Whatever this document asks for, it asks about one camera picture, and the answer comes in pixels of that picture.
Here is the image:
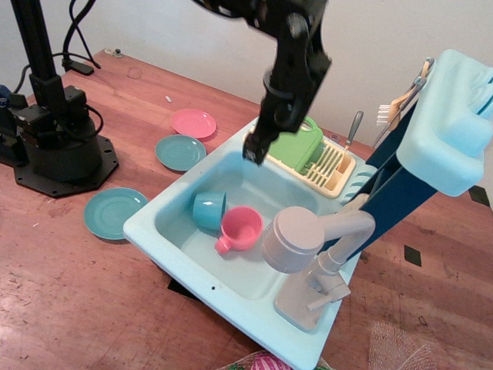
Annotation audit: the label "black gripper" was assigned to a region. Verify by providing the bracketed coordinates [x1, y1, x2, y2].
[243, 86, 316, 165]

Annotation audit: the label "pink toy cup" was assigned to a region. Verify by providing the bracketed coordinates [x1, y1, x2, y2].
[215, 206, 264, 254]

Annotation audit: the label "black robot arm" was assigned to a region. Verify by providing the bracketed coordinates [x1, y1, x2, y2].
[12, 1, 331, 164]

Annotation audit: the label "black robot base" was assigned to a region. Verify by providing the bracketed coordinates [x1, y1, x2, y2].
[1, 86, 119, 198]

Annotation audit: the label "teal toy cup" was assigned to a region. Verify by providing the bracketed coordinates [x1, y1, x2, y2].
[193, 191, 226, 231]

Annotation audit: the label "light blue toy sink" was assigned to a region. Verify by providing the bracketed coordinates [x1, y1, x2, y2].
[123, 127, 374, 369]

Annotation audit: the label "teal saucer near sink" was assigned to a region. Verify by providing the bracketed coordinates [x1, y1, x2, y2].
[83, 187, 149, 241]

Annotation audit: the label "green cutting board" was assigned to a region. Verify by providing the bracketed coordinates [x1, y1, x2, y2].
[268, 116, 323, 172]

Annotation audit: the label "pink plate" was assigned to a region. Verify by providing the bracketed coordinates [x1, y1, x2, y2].
[170, 109, 216, 139]

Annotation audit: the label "cream dish rack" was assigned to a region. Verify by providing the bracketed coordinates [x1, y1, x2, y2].
[266, 135, 356, 198]

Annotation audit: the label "teal plate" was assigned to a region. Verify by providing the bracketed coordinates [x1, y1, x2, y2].
[155, 134, 207, 172]

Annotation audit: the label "grey toy faucet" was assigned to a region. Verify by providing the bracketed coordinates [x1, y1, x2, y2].
[261, 204, 376, 331]

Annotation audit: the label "white bristle brush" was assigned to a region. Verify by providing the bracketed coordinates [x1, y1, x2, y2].
[376, 104, 391, 126]

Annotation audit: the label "dark blue shelf posts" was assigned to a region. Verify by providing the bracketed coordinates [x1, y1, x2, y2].
[357, 105, 437, 253]

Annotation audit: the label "pink white mesh ball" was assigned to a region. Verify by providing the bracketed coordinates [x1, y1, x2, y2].
[250, 354, 291, 370]

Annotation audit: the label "white mesh net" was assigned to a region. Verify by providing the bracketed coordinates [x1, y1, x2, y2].
[368, 322, 437, 369]

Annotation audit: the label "grey handled utensil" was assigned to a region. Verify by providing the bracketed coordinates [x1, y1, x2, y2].
[344, 111, 364, 150]

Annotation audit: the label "black cable clamp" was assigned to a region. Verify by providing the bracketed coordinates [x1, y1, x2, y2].
[62, 59, 94, 76]

